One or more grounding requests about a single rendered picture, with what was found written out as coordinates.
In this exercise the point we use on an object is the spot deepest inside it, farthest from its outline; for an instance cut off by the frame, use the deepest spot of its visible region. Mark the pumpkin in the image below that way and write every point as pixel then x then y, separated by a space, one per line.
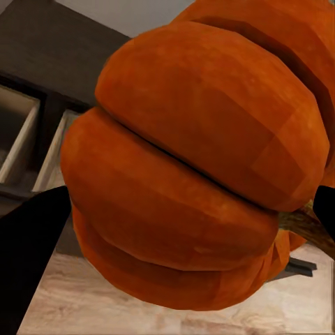
pixel 194 177

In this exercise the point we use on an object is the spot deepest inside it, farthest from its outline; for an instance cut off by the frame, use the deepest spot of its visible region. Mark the cabinet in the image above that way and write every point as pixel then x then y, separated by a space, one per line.
pixel 50 60

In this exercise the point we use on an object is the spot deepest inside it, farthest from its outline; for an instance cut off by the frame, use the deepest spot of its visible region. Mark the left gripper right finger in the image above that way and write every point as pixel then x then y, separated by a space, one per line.
pixel 324 208

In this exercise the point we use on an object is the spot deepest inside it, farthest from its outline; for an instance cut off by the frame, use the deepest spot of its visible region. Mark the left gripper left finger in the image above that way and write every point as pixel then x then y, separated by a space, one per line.
pixel 28 236

